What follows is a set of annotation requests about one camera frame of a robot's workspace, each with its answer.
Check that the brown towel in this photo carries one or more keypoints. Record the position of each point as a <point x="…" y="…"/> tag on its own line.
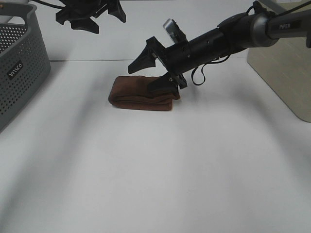
<point x="130" y="92"/>

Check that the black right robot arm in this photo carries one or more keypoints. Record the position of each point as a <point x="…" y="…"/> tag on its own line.
<point x="242" y="31"/>

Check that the grey perforated plastic basket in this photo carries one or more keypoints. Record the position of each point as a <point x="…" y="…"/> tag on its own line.
<point x="24" y="62"/>

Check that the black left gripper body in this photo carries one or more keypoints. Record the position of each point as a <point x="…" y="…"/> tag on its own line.
<point x="82" y="9"/>

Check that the beige plastic bin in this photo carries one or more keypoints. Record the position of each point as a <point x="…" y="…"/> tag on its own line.
<point x="282" y="53"/>

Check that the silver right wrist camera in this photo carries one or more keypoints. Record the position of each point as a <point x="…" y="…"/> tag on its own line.
<point x="174" y="32"/>

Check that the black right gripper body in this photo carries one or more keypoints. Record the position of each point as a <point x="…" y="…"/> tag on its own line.
<point x="161" y="53"/>

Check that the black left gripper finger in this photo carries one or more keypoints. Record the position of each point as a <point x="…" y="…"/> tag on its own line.
<point x="85" y="25"/>
<point x="115" y="9"/>

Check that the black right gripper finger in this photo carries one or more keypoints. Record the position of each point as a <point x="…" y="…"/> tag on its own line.
<point x="143" y="61"/>
<point x="163" y="84"/>

